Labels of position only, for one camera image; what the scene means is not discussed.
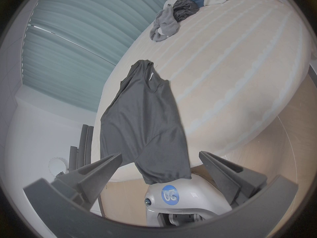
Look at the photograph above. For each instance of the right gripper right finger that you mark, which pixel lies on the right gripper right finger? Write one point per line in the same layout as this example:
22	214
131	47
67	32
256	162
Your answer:
230	180

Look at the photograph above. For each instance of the blue-green curtain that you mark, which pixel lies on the blue-green curtain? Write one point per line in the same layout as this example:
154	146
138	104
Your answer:
62	71
99	13

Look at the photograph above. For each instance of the black chest of drawers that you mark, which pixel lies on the black chest of drawers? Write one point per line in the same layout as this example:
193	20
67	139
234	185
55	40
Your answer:
85	142

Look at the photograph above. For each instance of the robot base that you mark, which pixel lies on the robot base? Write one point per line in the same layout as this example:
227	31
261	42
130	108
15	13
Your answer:
193	202

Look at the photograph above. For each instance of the bed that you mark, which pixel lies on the bed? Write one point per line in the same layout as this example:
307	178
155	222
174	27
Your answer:
235	71

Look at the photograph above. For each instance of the grey garment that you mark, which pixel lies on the grey garment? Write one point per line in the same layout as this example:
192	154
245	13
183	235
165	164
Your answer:
166	25

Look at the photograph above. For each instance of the black T-shirt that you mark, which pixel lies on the black T-shirt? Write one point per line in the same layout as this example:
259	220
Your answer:
143	128

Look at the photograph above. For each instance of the black shiny garment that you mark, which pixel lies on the black shiny garment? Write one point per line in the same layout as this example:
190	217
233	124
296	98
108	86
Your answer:
184	9

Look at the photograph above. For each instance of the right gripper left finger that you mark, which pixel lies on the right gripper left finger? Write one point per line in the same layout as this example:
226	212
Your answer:
94	177

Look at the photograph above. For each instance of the white round mirror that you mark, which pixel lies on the white round mirror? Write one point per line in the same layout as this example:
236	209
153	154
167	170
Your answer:
53	167

